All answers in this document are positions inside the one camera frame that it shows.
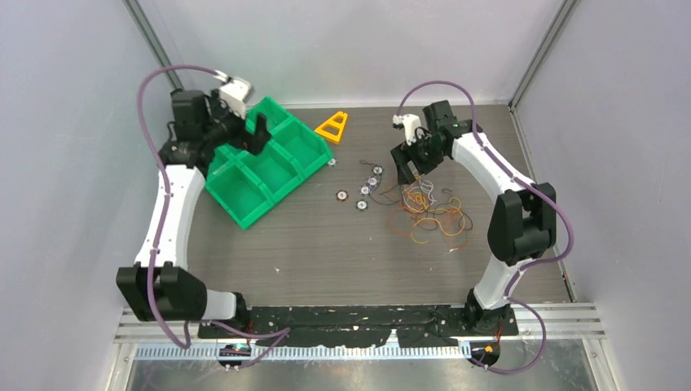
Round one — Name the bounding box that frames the purple cable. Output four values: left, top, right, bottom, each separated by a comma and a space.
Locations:
135, 64, 293, 369
397, 81, 575, 376

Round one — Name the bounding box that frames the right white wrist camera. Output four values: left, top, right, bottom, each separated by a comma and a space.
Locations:
392, 114, 421, 146

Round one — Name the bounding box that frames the yellow triangular plastic piece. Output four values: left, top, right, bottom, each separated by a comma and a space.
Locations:
314, 111, 349, 145

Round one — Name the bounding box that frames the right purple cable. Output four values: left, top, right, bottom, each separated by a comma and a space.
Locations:
397, 81, 575, 376

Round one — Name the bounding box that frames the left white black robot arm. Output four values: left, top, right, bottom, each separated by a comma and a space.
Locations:
116, 88, 271, 337

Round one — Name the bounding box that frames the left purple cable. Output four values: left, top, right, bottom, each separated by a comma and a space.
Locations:
135, 64, 293, 369

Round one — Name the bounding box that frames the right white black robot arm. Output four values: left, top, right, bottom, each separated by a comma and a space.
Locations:
390, 100, 557, 335

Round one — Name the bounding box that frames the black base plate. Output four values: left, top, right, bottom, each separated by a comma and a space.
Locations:
225, 304, 518, 348

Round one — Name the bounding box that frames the coloured wire bundle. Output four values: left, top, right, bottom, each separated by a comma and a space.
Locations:
358, 159, 475, 253

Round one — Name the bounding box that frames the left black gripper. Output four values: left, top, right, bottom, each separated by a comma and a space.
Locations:
201, 90, 271, 156

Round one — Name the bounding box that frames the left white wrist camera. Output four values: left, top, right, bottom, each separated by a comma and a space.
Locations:
218, 77, 253, 120

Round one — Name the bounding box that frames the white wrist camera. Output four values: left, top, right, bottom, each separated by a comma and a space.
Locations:
392, 114, 421, 146
218, 77, 253, 120

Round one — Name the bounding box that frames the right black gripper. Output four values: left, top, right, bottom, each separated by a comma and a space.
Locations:
390, 131, 445, 187

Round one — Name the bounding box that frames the green compartment tray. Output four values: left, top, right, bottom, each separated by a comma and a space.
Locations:
205, 96, 333, 230

